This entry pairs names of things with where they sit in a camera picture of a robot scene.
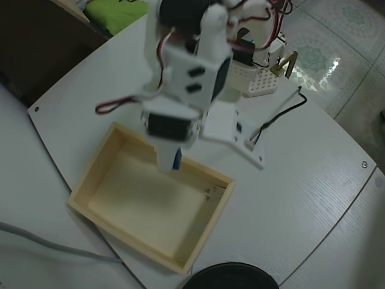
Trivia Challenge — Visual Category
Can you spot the black camera cable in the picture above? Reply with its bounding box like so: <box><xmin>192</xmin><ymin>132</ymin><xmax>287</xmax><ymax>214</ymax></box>
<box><xmin>245</xmin><ymin>85</ymin><xmax>308</xmax><ymax>149</ymax></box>

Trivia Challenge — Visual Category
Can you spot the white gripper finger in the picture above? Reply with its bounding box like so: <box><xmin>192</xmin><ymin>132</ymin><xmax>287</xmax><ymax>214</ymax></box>
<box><xmin>155</xmin><ymin>143</ymin><xmax>182</xmax><ymax>175</ymax></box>

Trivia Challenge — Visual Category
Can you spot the black round object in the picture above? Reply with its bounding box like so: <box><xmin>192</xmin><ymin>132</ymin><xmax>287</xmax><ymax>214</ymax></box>
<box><xmin>182</xmin><ymin>262</ymin><xmax>280</xmax><ymax>289</ymax></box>

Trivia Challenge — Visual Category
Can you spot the small blue cube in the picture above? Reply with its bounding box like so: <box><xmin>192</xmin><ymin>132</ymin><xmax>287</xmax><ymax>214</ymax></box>
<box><xmin>173</xmin><ymin>148</ymin><xmax>183</xmax><ymax>172</ymax></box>

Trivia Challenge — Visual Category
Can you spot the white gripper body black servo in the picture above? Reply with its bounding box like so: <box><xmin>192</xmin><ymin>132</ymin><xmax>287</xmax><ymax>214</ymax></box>
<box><xmin>141</xmin><ymin>95</ymin><xmax>209</xmax><ymax>151</ymax></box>

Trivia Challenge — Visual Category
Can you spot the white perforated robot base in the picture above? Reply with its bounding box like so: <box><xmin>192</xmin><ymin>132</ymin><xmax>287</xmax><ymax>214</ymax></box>
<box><xmin>230</xmin><ymin>58</ymin><xmax>279</xmax><ymax>98</ymax></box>

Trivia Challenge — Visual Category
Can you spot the grey cable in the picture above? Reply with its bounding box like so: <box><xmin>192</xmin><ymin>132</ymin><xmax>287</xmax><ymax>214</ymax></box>
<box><xmin>0</xmin><ymin>221</ymin><xmax>124</xmax><ymax>264</ymax></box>

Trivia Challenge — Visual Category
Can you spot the dark brown wooden furniture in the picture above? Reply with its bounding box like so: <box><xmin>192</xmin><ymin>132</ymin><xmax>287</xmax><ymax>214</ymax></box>
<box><xmin>0</xmin><ymin>0</ymin><xmax>114</xmax><ymax>108</ymax></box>

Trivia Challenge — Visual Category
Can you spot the green patterned cloth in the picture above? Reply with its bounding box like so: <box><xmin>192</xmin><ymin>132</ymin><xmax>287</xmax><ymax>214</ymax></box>
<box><xmin>82</xmin><ymin>0</ymin><xmax>151</xmax><ymax>36</ymax></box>

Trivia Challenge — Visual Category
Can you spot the red black servo wire bundle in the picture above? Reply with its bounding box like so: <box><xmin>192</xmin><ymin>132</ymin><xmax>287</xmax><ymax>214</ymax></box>
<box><xmin>227</xmin><ymin>0</ymin><xmax>294</xmax><ymax>52</ymax></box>

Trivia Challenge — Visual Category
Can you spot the brass coloured clamp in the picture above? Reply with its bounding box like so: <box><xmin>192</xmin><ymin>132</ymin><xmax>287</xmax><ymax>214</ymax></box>
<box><xmin>269</xmin><ymin>51</ymin><xmax>298</xmax><ymax>79</ymax></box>

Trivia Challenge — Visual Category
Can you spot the red black gripper servo wire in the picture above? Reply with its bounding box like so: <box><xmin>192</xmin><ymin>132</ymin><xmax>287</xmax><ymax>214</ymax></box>
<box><xmin>95</xmin><ymin>92</ymin><xmax>165</xmax><ymax>116</ymax></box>

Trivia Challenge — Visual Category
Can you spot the light wooden box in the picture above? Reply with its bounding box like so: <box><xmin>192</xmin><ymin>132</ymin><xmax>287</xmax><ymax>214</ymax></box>
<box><xmin>66</xmin><ymin>121</ymin><xmax>236</xmax><ymax>275</ymax></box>

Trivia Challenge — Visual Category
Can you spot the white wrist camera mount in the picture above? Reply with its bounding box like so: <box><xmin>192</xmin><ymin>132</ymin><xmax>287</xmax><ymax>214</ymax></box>
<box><xmin>200</xmin><ymin>101</ymin><xmax>267</xmax><ymax>171</ymax></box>

